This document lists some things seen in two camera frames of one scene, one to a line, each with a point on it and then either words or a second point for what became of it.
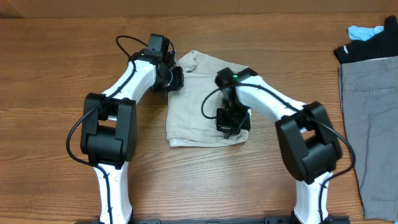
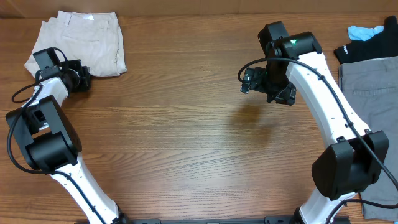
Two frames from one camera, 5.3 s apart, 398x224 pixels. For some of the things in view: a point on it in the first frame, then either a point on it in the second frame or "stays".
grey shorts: x=369 y=99 stays
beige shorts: x=187 y=126 → x=94 y=38
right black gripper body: x=230 y=121 → x=268 y=86
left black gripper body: x=171 y=81 → x=77 y=74
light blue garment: x=363 y=33 stays
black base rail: x=262 y=220 stays
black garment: x=382 y=45 stays
